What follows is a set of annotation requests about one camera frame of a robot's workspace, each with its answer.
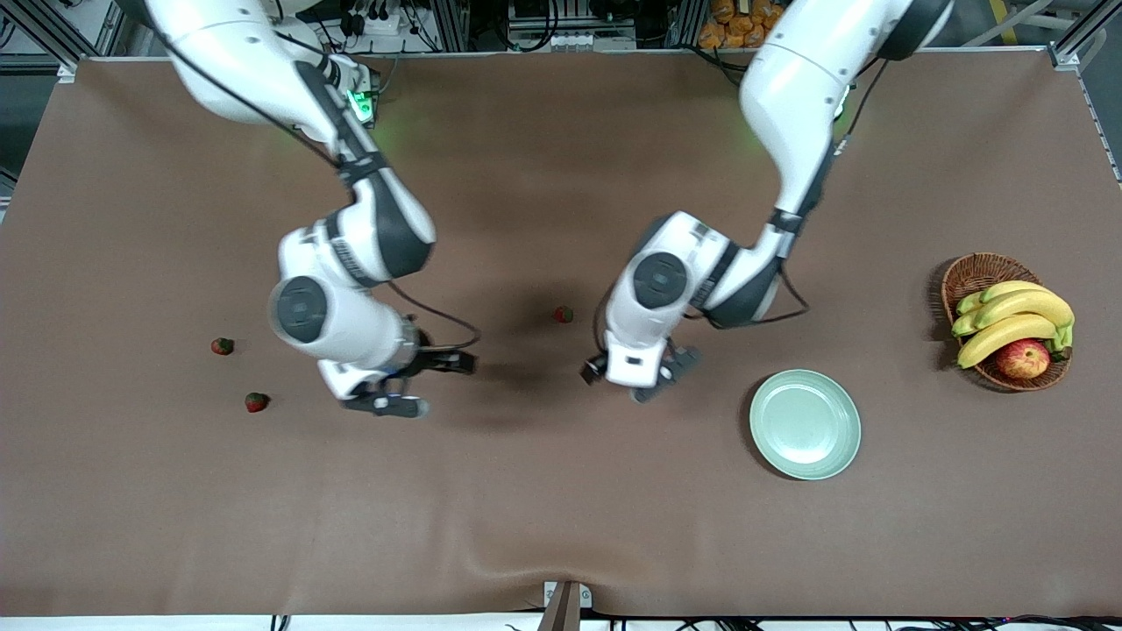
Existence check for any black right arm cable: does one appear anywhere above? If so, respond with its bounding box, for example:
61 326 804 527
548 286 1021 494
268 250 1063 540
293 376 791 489
149 26 481 353

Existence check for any grey metal table bracket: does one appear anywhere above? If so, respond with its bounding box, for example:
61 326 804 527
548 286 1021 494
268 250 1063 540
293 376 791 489
542 580 593 631

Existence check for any aluminium frame post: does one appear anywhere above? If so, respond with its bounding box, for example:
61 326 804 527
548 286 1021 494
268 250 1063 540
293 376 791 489
428 0 472 52

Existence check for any orange bread roll pile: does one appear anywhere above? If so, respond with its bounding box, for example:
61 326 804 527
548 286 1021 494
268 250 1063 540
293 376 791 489
699 0 785 50

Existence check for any aluminium frame rail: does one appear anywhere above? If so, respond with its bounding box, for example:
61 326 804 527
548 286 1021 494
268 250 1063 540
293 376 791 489
0 0 82 85
1047 0 1122 185

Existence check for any brown wicker basket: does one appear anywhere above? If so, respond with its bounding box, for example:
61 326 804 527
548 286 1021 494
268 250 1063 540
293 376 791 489
941 252 1073 393

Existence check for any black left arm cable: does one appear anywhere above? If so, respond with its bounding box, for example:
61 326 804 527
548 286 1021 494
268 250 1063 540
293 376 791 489
684 53 886 330

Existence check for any pale green round plate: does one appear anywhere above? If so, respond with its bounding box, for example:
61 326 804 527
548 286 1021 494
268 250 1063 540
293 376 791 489
749 369 863 481

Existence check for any white power strip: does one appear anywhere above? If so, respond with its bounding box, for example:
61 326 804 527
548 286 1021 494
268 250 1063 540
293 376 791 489
340 0 413 38

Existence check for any brown table mat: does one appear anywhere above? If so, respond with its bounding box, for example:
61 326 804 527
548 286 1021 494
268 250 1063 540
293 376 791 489
0 48 1122 619

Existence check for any yellow banana bunch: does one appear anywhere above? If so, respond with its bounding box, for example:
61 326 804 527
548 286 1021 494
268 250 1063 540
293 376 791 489
952 280 1076 370

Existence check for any red yellow apple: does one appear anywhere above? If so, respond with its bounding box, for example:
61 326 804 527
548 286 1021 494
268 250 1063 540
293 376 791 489
995 338 1051 380

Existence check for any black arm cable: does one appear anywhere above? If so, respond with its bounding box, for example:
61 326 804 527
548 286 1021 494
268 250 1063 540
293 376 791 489
684 53 886 330
149 26 481 353

